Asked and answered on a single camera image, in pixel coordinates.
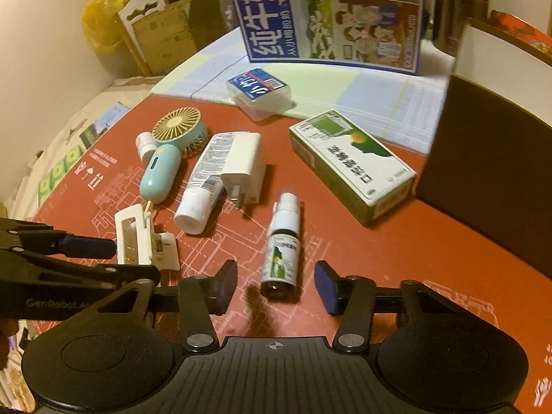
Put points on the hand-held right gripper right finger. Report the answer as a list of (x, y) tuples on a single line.
[(325, 289)]

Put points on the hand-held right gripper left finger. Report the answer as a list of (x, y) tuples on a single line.
[(226, 289)]

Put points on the white squeeze tube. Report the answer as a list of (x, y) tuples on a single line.
[(202, 181)]

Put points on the white charger plug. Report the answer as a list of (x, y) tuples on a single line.
[(242, 159)]

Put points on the red instant noodle bowl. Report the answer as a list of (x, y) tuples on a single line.
[(524, 30)]

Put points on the teal handheld fan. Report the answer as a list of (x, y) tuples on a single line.
[(157, 172)]

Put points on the green medicine box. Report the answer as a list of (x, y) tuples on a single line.
[(345, 157)]

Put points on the clear plastic box blue label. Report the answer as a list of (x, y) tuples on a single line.
[(258, 88)]

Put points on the blue milk carton box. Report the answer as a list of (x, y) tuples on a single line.
[(302, 17)]

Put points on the white ornate chair back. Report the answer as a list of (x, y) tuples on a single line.
[(138, 8)]

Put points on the plain cardboard box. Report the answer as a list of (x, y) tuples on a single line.
[(172, 34)]

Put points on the yellow plastic bag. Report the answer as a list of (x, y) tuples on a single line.
[(101, 13)]

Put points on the white plastic clip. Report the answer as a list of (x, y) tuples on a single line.
[(129, 237)]

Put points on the brown metal thermos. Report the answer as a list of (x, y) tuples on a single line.
[(459, 8)]

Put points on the pale blue paper sheet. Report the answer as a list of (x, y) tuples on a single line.
[(388, 103)]

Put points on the small white bottle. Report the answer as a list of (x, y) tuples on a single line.
[(144, 144)]

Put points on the small green label spray bottle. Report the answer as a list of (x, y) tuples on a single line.
[(280, 258)]

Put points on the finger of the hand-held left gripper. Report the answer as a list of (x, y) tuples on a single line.
[(88, 246), (129, 274)]

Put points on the brown cardboard box white inside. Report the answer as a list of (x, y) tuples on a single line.
[(487, 159)]

